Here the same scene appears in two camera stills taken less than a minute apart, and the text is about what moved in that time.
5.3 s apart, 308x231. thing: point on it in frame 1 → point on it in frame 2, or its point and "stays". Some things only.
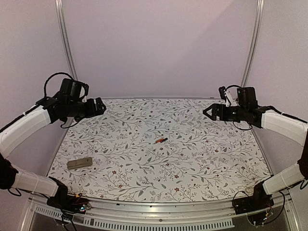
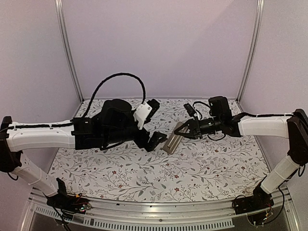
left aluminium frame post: (62, 31) stays
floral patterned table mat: (157, 150) stays
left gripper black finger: (100, 107) → (156, 138)
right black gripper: (219, 112) → (195, 128)
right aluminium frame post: (260, 8) stays
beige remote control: (79, 162) → (173, 140)
